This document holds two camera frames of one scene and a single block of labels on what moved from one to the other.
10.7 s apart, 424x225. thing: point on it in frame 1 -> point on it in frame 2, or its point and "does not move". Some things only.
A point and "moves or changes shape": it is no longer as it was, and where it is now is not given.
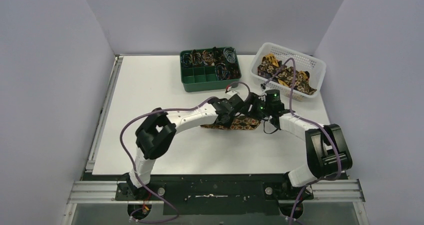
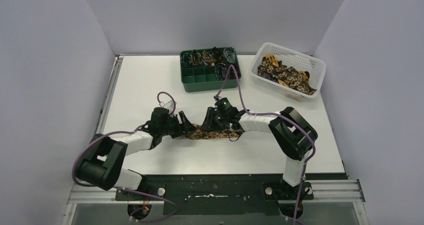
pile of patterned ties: [269, 65] does not move
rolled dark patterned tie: [218, 55] does not move
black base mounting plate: [218, 194] does not move
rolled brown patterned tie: [196, 57] does not move
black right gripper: [253, 100] -> [209, 124]
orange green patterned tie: [239, 122] moves or changes shape
